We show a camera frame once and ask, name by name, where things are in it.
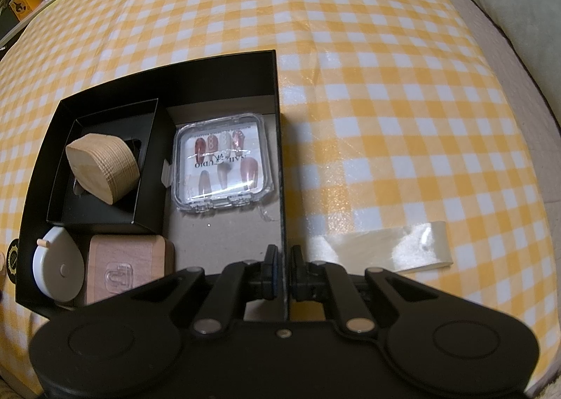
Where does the clear plastic tape strip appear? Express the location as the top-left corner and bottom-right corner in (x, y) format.
(307, 220), (452, 273)

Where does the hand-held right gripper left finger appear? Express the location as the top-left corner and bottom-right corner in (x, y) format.
(109, 244), (281, 335)

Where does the ribbed wooden block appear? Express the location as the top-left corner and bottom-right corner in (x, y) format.
(66, 133), (142, 206)

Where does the yellow box with black print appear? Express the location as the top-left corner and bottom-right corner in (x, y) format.
(9, 0), (42, 23)

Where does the clear plastic nail case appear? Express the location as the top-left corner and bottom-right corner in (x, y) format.
(172, 112), (275, 214)

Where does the yellow white checked tablecloth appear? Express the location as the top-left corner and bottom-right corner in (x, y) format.
(0, 0), (553, 399)

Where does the small black cardboard box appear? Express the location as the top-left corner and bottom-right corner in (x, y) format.
(46, 99), (176, 235)

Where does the large black cardboard box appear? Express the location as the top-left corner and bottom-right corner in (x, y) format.
(14, 49), (292, 323)

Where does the black item with gold badge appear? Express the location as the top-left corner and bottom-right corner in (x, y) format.
(0, 237), (22, 290)

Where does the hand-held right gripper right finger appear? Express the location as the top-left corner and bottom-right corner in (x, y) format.
(287, 245), (471, 335)

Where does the white tape measure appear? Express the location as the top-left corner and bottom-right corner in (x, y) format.
(33, 227), (85, 303)

